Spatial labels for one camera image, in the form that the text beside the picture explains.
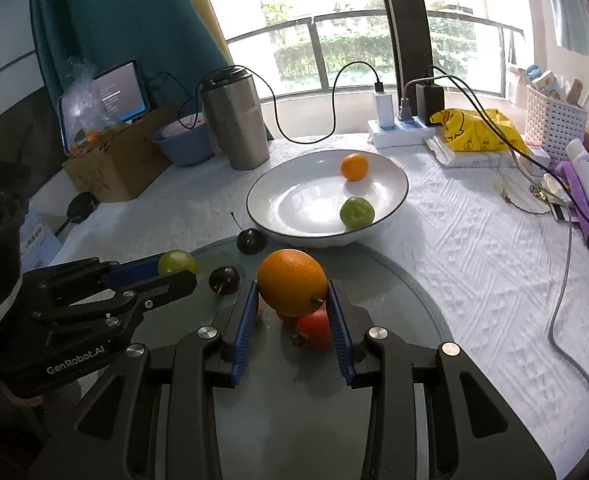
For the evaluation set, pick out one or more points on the white paper card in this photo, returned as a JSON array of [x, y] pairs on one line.
[[37, 247]]

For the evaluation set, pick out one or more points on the purple pouch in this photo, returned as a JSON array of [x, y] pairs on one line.
[[577, 180]]

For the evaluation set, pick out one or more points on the teal curtain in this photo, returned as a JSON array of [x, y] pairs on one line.
[[124, 15]]

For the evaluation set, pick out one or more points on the black round object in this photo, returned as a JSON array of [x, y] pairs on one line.
[[82, 207]]

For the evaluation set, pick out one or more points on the white charger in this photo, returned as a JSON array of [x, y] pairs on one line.
[[383, 107]]

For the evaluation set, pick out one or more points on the small printed carton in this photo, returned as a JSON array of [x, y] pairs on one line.
[[548, 82]]

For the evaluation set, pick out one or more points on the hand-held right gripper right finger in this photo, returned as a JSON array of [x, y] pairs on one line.
[[342, 335]]

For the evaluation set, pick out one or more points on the white tissue pack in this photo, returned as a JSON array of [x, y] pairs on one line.
[[454, 158]]

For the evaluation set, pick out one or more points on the black charger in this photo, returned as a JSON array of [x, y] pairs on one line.
[[430, 102]]

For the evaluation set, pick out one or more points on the large orange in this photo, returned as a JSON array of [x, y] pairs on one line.
[[292, 282]]

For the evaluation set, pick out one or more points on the yellow plastic bag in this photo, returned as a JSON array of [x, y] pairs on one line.
[[469, 132]]

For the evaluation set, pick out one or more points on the dark purple plum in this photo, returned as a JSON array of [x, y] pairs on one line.
[[251, 241], [224, 279]]

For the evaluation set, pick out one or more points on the white power strip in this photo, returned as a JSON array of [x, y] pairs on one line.
[[399, 131]]

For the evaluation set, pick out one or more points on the black window frame post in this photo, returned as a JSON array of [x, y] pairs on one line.
[[404, 20]]

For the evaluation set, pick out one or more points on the white plastic basket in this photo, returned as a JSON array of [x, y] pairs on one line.
[[554, 120]]

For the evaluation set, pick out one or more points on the tablet with lit screen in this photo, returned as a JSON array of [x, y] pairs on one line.
[[122, 91]]

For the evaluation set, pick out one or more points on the blue plastic bowl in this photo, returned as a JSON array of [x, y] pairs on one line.
[[184, 150]]

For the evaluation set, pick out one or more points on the brown cardboard box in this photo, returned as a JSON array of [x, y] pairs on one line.
[[114, 165]]

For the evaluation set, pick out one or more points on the small mandarin orange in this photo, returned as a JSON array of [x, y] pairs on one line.
[[354, 166]]

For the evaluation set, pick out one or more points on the green round citrus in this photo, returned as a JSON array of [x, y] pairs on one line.
[[357, 211]]

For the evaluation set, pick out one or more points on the white textured tablecloth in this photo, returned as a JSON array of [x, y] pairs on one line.
[[474, 260]]

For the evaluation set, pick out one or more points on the red tomato with stem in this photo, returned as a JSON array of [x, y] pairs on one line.
[[317, 332]]

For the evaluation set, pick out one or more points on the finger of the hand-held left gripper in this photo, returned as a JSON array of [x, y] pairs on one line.
[[134, 270], [169, 287]]

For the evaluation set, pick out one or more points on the dark balcony railing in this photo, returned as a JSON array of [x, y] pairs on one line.
[[319, 55]]

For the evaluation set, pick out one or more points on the stainless steel tumbler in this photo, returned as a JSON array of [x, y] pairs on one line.
[[234, 120]]

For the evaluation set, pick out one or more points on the clear plastic bag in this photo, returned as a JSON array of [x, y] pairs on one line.
[[82, 110]]

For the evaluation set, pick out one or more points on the green grape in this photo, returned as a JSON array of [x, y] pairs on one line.
[[177, 261]]

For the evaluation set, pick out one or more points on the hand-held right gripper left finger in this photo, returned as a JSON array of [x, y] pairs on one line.
[[242, 332]]

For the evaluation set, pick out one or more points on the yellow curtain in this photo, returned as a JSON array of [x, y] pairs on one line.
[[209, 5]]

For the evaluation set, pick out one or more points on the white bowl with dark rim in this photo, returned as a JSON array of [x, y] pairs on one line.
[[299, 200]]

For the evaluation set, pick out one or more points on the round grey-green placemat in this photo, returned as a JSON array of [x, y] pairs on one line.
[[404, 310]]

